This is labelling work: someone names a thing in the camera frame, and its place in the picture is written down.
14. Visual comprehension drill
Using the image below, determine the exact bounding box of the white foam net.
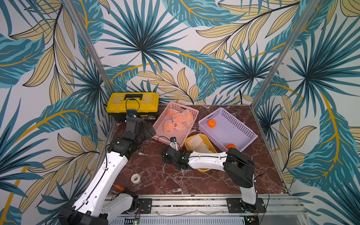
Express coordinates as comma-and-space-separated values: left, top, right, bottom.
196, 143, 213, 153
186, 135, 203, 151

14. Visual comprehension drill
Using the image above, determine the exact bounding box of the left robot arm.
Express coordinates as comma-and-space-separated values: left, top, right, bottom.
57, 117, 156, 225

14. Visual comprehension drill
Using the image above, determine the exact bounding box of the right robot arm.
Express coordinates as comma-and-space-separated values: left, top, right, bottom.
161, 146, 257, 206

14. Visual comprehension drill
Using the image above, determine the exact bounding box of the yellow black toolbox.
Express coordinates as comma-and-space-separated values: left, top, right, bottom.
106, 92, 159, 122

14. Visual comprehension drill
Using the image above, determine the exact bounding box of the yellow plastic tub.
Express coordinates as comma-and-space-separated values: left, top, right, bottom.
185, 134, 220, 173

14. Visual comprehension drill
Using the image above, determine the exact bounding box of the pink perforated basket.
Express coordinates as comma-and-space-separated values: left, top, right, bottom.
152, 102, 199, 149

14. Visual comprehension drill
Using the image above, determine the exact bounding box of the white tape roll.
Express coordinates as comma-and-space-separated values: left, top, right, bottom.
130, 173, 141, 185

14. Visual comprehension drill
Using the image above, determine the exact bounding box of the purple perforated basket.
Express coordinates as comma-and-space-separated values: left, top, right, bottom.
198, 107, 258, 152

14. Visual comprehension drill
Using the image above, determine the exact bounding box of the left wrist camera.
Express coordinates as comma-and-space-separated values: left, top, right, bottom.
126, 109, 138, 118

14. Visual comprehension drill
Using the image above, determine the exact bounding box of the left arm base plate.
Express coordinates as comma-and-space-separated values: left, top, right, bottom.
126, 198, 152, 215

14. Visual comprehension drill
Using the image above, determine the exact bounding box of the orange handled screwdriver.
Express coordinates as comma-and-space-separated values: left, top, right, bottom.
114, 185, 125, 192

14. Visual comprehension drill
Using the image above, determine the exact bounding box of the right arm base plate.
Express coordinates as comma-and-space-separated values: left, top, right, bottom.
226, 198, 266, 214

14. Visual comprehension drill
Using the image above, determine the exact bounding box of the aluminium front rail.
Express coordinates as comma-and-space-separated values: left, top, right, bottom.
105, 194, 309, 225

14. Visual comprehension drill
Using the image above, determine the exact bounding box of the left aluminium corner post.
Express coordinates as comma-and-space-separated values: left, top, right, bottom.
63, 0, 114, 94

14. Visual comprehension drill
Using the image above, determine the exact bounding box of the aluminium corner post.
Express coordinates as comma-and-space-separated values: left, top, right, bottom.
251, 0, 320, 109
63, 0, 114, 94

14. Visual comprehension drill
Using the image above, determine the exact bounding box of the right aluminium corner post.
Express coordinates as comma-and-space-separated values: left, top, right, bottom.
251, 0, 320, 109

